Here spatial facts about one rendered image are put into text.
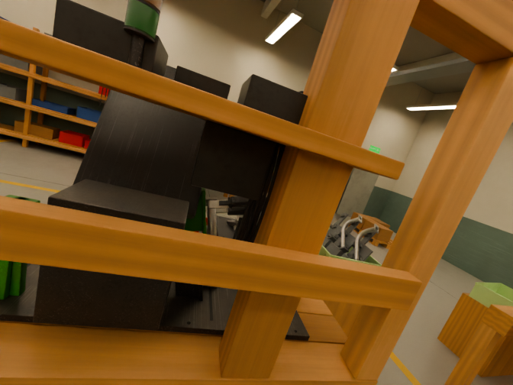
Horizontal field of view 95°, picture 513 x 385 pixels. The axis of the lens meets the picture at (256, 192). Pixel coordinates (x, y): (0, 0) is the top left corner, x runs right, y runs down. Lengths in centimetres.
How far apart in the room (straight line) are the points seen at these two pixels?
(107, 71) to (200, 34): 623
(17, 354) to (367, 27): 102
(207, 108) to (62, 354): 67
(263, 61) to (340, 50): 628
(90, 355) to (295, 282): 53
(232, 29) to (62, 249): 650
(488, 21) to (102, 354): 117
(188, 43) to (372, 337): 637
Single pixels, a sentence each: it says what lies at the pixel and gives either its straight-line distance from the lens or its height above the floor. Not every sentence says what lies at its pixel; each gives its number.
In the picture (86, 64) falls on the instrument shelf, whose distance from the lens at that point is 46.
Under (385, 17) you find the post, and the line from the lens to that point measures 62.
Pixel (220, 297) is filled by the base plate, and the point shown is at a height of 90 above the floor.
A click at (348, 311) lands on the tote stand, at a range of 183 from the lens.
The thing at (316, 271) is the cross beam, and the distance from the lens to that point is 57.
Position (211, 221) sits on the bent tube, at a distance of 81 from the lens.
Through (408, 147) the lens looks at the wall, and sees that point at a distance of 955.
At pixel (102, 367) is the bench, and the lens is 78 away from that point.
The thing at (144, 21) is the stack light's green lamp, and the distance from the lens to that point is 52.
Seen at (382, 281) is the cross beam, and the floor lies 126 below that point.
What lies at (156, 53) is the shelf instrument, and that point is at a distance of 54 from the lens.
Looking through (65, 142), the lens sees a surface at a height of 28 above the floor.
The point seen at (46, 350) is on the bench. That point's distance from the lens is 83.
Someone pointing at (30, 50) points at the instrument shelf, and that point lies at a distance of 49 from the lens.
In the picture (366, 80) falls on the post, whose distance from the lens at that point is 58.
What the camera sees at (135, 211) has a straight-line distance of 65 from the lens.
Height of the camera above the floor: 149
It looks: 12 degrees down
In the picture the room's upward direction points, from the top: 18 degrees clockwise
